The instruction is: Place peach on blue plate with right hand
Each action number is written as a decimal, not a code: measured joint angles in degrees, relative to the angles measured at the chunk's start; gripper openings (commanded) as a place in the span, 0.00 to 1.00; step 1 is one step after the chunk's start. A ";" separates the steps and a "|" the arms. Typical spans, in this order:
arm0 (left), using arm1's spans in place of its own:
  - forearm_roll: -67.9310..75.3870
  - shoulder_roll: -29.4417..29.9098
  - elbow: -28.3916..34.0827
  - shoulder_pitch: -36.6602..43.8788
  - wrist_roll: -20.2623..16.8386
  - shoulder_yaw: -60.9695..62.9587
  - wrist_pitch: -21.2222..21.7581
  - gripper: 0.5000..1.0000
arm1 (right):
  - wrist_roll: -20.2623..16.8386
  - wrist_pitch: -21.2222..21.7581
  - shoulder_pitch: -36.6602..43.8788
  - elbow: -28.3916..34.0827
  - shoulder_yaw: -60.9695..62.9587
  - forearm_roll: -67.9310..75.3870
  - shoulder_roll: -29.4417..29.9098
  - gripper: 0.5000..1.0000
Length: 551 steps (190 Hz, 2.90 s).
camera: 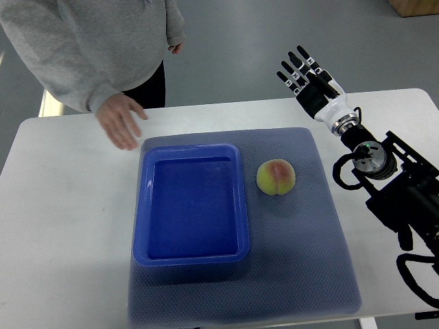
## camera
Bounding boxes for person's bare hand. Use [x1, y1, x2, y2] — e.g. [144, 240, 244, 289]
[95, 94, 148, 151]

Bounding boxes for wooden box corner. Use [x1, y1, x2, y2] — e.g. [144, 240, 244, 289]
[388, 0, 438, 18]

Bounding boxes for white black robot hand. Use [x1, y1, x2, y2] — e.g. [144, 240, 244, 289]
[276, 45, 359, 132]

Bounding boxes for blue textured mat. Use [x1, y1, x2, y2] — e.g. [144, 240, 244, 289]
[128, 127, 361, 328]

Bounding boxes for person's far hand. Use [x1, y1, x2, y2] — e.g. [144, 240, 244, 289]
[168, 42, 185, 55]

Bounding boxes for grey sweater sleeve forearm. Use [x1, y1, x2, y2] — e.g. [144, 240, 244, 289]
[1, 1, 121, 113]

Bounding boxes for yellow red peach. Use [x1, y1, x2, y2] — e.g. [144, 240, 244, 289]
[256, 159, 296, 196]

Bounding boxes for person's grey sweater torso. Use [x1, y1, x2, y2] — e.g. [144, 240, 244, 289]
[57, 1, 185, 93]

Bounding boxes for blue plastic tray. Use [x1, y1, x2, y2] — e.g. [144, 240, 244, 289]
[132, 143, 250, 268]

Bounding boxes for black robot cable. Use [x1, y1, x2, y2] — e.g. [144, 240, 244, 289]
[396, 253, 439, 308]

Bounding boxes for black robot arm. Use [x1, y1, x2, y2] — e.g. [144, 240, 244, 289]
[277, 46, 438, 256]

